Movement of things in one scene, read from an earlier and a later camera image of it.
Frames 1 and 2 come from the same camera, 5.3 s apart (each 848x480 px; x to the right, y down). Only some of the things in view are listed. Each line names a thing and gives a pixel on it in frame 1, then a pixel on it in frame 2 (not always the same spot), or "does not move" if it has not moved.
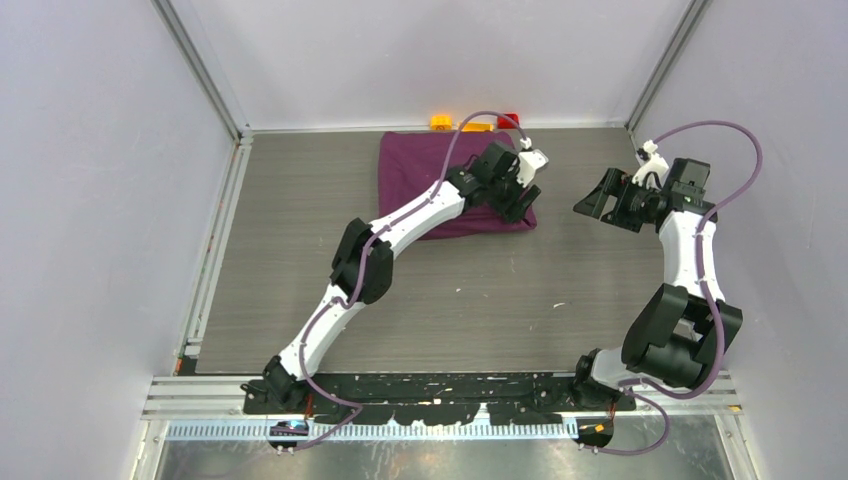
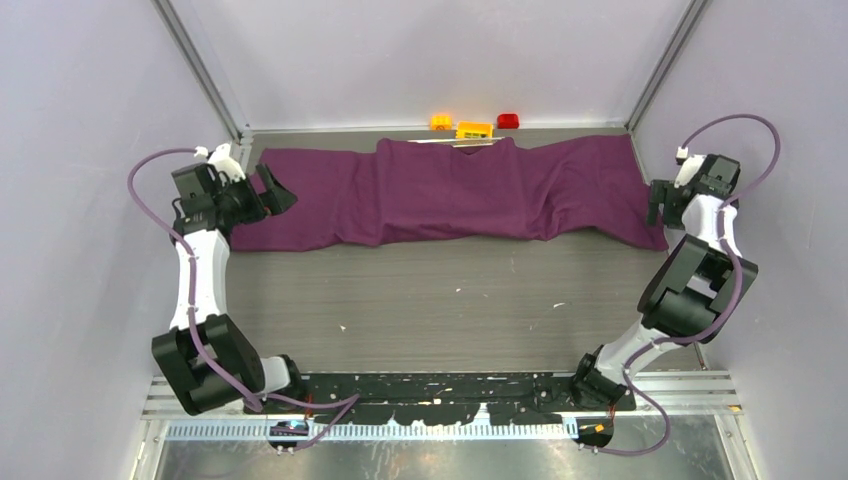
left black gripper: x=516 y=211 -> x=275 y=199
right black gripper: x=618 y=184 -> x=661 y=192
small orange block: x=441 y=122 does not move
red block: x=503 y=123 does not move
